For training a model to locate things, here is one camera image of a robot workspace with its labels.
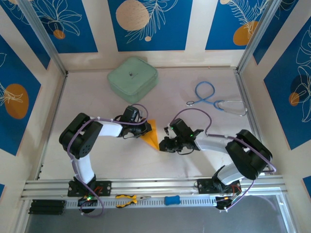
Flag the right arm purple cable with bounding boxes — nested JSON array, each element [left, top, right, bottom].
[[171, 108, 277, 211]]

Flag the orange paper sheet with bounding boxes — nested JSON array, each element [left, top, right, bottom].
[[140, 118, 160, 151]]

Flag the blue bone-shaped block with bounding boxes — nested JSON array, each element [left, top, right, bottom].
[[164, 195, 181, 206]]

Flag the blue stethoscope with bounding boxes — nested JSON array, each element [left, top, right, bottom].
[[186, 81, 248, 117]]

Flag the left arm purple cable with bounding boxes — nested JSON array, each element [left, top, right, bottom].
[[67, 103, 149, 218]]

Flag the black ribbed block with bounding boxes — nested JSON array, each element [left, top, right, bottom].
[[28, 199, 67, 216]]

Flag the mint green zip pouch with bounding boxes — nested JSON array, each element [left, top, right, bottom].
[[106, 56, 160, 105]]

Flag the grey slotted cable duct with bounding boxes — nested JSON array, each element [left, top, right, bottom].
[[65, 196, 217, 210]]

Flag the aluminium mounting rail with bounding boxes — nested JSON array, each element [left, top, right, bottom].
[[20, 174, 289, 201]]

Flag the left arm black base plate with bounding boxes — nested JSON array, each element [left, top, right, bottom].
[[67, 180, 112, 197]]

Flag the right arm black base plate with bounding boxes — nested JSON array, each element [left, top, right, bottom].
[[196, 178, 241, 195]]

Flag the aluminium table side rail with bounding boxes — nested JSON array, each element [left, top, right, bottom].
[[35, 72, 69, 181], [235, 69, 272, 176]]

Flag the yellow-handled pliers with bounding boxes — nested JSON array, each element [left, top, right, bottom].
[[115, 194, 152, 208]]

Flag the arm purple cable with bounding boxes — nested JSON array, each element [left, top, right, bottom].
[[67, 103, 149, 218], [171, 108, 277, 211]]

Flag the aluminium frame post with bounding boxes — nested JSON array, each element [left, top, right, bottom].
[[237, 0, 280, 72], [18, 0, 68, 75]]

